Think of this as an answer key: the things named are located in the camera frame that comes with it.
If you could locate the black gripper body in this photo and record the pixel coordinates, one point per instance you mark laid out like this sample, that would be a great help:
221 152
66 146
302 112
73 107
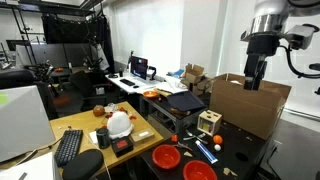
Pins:
261 46

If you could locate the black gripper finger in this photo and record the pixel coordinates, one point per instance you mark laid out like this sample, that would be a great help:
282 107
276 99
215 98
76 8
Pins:
248 83
256 83

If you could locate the blue white toothpaste tube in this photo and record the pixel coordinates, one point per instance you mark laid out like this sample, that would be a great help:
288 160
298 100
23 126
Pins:
205 151

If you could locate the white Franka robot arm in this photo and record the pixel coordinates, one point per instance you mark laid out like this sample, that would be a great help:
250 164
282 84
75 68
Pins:
270 8

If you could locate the large open cardboard box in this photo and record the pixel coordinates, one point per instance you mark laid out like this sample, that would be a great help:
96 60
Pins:
243 106

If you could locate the small open cardboard box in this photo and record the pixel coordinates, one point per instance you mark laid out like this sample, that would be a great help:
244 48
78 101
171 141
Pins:
203 86
194 73

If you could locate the wooden shape sorter box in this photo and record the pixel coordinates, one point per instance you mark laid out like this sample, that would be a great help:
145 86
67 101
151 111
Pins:
213 121

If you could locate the orange ball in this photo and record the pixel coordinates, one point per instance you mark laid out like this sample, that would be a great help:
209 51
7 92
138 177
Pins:
218 139

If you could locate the dark blue bin lid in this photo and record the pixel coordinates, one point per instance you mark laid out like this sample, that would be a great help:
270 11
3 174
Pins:
185 101

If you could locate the white ball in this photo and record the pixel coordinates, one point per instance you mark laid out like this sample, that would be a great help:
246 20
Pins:
217 147

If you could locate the white crumpled sheets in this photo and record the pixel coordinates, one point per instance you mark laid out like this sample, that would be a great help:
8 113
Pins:
171 86

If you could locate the metal spoon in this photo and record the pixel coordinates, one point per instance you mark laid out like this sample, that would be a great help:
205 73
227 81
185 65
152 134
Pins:
191 137

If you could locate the black metal side table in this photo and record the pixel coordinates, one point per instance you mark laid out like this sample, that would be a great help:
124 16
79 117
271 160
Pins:
163 111

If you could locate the tan tape scrap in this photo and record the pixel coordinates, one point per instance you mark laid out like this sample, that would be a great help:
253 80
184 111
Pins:
229 171

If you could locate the tan triangular paper scrap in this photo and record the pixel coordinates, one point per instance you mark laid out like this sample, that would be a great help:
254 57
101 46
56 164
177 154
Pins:
188 154

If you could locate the orange plate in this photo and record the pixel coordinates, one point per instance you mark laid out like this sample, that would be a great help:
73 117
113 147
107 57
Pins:
150 94

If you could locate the red plastic bowl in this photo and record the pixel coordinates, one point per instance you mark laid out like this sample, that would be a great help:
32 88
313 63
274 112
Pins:
199 171
166 156

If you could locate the lit computer monitor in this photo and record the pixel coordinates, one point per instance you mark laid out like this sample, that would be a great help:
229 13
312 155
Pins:
139 66

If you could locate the small tan cardboard box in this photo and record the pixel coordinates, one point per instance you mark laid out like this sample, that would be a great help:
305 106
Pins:
142 136

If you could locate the slim black keyboard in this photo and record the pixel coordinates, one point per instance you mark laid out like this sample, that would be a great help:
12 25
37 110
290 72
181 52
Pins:
127 82

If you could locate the white office desk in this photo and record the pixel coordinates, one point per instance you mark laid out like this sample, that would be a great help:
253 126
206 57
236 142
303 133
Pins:
116 81

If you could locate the white chicken plush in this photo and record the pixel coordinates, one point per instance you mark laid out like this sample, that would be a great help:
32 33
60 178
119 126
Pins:
118 125

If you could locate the clear plastic packaging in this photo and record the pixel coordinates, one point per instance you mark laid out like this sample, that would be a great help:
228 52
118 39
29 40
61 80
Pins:
111 107

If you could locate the black box red label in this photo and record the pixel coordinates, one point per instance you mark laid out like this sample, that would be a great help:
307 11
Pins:
121 146

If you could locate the white hanging cloth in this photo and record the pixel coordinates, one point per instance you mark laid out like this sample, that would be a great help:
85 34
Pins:
101 56

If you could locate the brown ball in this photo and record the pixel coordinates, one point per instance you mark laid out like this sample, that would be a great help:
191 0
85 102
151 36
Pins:
98 110

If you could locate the black cylinder speaker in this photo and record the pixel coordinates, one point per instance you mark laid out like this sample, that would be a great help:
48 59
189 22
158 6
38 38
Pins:
103 138

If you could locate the black office chair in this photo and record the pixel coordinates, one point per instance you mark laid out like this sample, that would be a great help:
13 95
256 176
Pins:
83 85
16 78

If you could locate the wooden desk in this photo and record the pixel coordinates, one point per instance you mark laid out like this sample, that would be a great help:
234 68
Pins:
80 121

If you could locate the black oval cushion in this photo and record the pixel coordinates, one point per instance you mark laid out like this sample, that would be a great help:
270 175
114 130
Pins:
82 165

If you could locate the black curtain backdrop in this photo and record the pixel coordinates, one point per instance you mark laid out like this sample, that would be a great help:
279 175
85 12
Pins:
66 30

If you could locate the grey partition board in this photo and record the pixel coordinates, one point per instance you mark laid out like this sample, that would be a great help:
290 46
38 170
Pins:
50 55

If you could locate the silver computer monitor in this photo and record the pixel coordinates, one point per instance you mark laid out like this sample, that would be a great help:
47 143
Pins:
23 123

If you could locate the small black remote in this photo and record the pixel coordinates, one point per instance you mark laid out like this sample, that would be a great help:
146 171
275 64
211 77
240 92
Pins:
22 176

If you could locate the green sticky note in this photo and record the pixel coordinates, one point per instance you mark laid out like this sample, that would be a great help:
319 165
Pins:
3 99

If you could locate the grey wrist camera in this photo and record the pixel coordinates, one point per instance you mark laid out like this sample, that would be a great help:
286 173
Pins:
300 36

